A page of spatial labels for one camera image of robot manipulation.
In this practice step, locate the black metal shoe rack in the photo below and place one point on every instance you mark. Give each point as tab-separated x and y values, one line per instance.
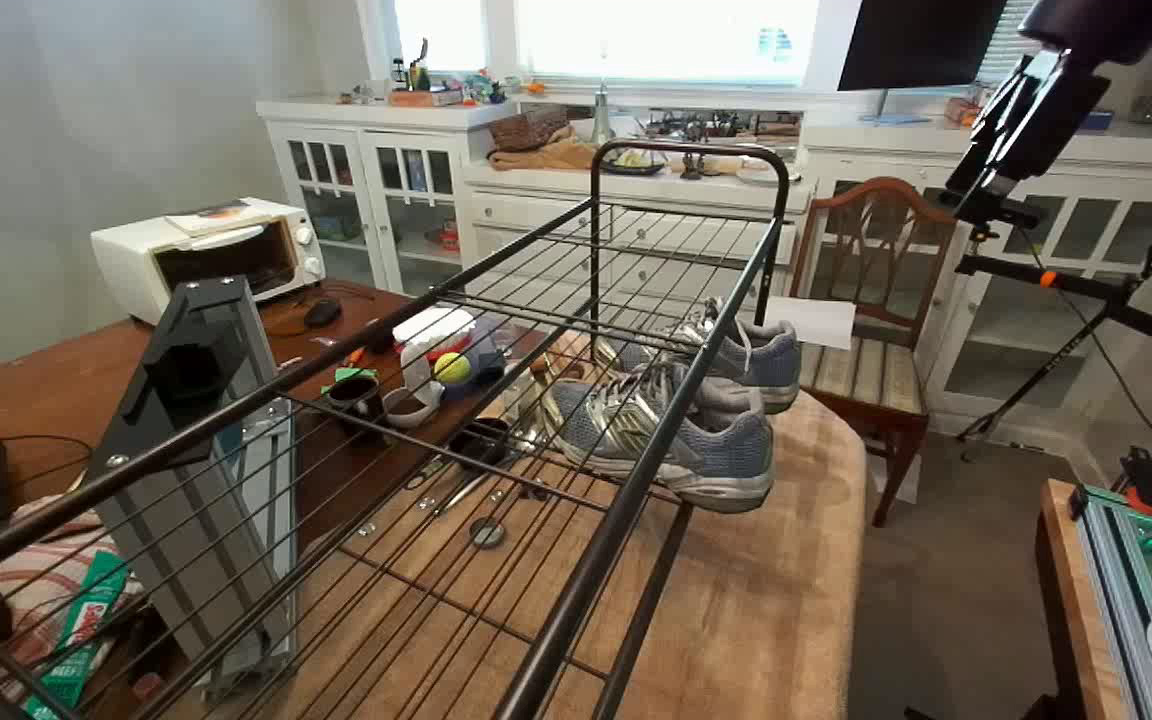
539	309

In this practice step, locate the white toaster oven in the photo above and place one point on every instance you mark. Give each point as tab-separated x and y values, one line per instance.
271	246

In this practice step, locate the black computer mouse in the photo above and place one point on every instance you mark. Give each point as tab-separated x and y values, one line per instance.
322	314

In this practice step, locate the wooden dining table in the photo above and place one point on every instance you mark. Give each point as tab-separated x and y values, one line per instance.
74	389

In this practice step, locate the green white box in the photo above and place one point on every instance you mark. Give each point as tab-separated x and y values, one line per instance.
80	624

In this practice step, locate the blue grey sneaker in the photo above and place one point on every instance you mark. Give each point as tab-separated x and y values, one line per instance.
716	446
748	354

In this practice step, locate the beige tablecloth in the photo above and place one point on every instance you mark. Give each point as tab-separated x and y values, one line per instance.
707	619

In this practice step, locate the black monitor screen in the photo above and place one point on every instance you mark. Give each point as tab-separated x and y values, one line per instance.
918	42

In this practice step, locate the yellow green ball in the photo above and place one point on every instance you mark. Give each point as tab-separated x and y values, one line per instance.
455	368

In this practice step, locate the wooden chair striped seat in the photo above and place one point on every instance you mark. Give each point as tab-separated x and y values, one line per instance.
882	250

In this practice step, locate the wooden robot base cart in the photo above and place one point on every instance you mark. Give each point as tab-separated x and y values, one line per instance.
1093	555

